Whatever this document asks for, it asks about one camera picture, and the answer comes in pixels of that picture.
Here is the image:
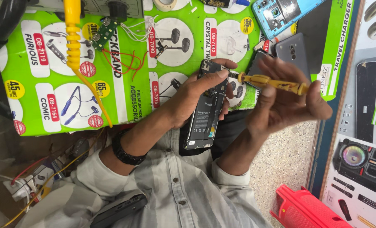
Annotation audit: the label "person's right hand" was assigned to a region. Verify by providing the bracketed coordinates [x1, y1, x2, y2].
[245, 55, 333, 137]

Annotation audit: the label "person's left hand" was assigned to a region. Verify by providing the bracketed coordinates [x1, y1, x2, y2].
[161, 58, 238, 130]

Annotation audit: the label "yellow screwdriver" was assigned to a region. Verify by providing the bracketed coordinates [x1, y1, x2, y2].
[228, 72, 309, 96]

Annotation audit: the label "black smartphone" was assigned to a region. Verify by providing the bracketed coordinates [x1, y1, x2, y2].
[184, 59, 230, 151]

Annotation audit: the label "black phone screen panel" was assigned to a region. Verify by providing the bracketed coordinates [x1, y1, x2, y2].
[245, 49, 274, 91]

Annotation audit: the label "small flex connector part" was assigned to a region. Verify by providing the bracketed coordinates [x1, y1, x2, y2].
[155, 44, 169, 60]

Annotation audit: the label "grey phone back cover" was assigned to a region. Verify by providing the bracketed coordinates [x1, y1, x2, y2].
[274, 33, 312, 81]

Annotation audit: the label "printed electronics poster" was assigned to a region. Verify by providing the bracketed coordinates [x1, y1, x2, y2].
[321, 0, 376, 228]

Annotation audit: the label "black wristwatch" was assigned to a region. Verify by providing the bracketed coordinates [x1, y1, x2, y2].
[112, 129, 148, 166]

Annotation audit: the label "grey striped shirt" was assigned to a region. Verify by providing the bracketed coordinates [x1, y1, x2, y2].
[15, 128, 274, 228]

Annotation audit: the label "beige tape roll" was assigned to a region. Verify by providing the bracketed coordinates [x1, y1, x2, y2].
[152, 0, 178, 12]

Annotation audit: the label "red plastic stool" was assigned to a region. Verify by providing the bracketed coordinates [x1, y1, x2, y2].
[270, 185, 353, 228]

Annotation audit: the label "green circuit board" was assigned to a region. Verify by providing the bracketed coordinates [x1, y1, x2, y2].
[91, 17, 120, 52]

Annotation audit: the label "black keypad phone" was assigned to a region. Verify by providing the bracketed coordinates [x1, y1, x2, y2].
[90, 193, 148, 228]

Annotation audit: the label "grey power supply unit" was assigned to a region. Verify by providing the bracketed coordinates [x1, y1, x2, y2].
[27, 0, 144, 23]

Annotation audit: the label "green printed accessories mat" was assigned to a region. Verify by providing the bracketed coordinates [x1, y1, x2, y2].
[0, 0, 354, 137]

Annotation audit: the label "white power strip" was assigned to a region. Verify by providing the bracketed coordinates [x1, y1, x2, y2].
[3, 176, 33, 203]

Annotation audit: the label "thin red wires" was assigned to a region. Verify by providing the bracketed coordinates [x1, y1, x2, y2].
[102, 47, 149, 81]

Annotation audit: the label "thin white wires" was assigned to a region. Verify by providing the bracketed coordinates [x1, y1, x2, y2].
[120, 15, 158, 43]

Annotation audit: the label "blue phone frame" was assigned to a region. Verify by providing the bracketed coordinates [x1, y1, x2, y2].
[251, 0, 326, 40]

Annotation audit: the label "yellow coiled cable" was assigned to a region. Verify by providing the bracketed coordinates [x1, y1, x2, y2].
[1, 0, 113, 228]

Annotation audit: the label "red wire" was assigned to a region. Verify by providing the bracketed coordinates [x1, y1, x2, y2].
[11, 155, 49, 186]

